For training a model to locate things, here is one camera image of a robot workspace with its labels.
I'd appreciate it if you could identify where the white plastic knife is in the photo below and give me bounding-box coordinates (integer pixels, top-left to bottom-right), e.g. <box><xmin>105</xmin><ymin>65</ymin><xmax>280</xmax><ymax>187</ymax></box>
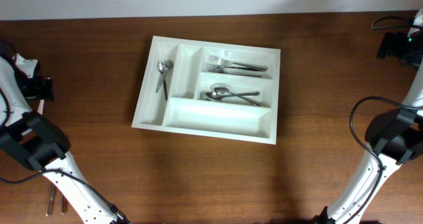
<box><xmin>37</xmin><ymin>100</ymin><xmax>45</xmax><ymax>114</ymax></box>

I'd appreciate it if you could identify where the metal knife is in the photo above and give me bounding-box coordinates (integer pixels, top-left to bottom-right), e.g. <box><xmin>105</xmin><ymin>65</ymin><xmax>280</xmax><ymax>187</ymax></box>
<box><xmin>61</xmin><ymin>194</ymin><xmax>67</xmax><ymax>215</ymax></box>
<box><xmin>46</xmin><ymin>184</ymin><xmax>56</xmax><ymax>217</ymax></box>

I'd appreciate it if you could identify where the small metal spoon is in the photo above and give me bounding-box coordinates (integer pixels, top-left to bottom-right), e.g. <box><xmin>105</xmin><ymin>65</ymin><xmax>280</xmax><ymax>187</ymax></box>
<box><xmin>157</xmin><ymin>61</ymin><xmax>168</xmax><ymax>100</ymax></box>
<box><xmin>155</xmin><ymin>60</ymin><xmax>174</xmax><ymax>93</ymax></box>

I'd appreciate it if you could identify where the white plastic cutlery tray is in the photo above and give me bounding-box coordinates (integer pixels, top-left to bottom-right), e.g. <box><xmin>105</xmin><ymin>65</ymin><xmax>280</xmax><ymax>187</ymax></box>
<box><xmin>132</xmin><ymin>36</ymin><xmax>281</xmax><ymax>145</ymax></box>

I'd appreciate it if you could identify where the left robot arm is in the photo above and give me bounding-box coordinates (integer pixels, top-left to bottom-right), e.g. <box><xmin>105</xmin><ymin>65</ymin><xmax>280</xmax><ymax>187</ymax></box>
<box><xmin>1</xmin><ymin>40</ymin><xmax>129</xmax><ymax>223</ymax></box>

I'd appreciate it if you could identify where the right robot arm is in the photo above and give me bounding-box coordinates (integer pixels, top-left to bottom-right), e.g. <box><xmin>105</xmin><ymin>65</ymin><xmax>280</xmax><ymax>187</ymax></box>
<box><xmin>313</xmin><ymin>30</ymin><xmax>422</xmax><ymax>223</ymax></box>

